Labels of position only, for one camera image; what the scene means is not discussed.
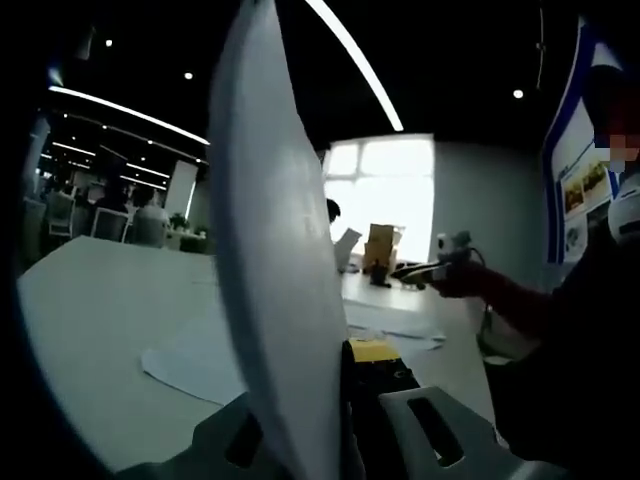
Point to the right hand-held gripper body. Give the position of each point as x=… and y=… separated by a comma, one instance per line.
x=457, y=247

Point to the white printing paper bundle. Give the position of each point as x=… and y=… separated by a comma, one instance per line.
x=270, y=225

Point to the green potted plant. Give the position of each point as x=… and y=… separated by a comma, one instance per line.
x=178, y=220

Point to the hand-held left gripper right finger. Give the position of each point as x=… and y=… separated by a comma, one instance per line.
x=400, y=440

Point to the person's right hand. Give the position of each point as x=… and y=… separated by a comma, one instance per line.
x=465, y=282

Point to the pile of white printing papers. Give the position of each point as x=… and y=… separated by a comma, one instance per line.
x=190, y=365

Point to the blue white wall poster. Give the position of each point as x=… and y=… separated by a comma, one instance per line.
x=575, y=165

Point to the group of white office chairs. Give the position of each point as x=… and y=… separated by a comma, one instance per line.
x=110, y=222

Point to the brown cardboard box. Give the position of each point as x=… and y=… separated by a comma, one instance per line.
x=380, y=240

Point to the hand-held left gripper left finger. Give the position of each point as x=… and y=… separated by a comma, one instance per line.
x=215, y=435

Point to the long curved ceiling light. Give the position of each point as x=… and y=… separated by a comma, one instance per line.
x=125, y=111

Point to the white worn device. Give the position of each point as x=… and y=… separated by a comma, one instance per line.
x=627, y=215

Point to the black pen holder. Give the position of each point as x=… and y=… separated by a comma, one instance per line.
x=381, y=276

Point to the long straight ceiling light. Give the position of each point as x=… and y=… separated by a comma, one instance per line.
x=355, y=57

